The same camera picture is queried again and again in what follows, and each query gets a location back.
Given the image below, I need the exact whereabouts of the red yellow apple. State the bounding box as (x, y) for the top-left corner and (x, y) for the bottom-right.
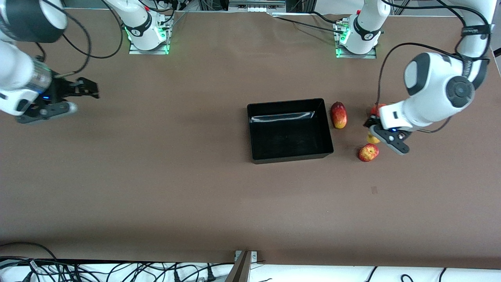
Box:
(358, 143), (379, 162)

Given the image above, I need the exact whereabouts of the black plastic box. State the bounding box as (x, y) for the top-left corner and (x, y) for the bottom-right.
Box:
(247, 98), (334, 165)

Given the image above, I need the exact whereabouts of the red yellow mango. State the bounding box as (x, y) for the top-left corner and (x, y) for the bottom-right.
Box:
(330, 101), (348, 129)

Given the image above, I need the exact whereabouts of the brown table cover sheet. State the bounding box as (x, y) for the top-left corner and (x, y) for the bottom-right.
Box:
(0, 8), (501, 270)

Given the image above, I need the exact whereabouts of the black looping right arm cable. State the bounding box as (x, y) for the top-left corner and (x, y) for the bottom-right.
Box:
(61, 0), (124, 60)

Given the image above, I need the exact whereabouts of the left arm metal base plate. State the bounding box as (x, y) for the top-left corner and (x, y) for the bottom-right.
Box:
(335, 19), (377, 60)

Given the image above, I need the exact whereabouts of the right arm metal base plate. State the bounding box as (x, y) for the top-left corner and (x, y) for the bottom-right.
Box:
(129, 16), (170, 55)

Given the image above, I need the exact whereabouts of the short black base cable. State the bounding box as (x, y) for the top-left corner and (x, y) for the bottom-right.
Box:
(309, 11), (341, 25)

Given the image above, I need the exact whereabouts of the long black base cable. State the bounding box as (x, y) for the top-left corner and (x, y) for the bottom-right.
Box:
(270, 14), (345, 34)

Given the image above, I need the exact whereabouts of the black arching floor cable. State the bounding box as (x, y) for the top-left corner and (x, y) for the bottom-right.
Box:
(0, 242), (59, 261)

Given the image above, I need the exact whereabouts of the aluminium frame rail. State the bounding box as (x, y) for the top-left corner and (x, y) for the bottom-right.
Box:
(228, 0), (286, 13)

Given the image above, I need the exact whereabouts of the black cable tangle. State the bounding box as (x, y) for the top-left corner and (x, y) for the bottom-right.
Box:
(0, 257), (235, 282)

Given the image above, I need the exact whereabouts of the grey aluminium profile post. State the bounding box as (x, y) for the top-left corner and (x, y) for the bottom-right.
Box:
(225, 251), (253, 282)

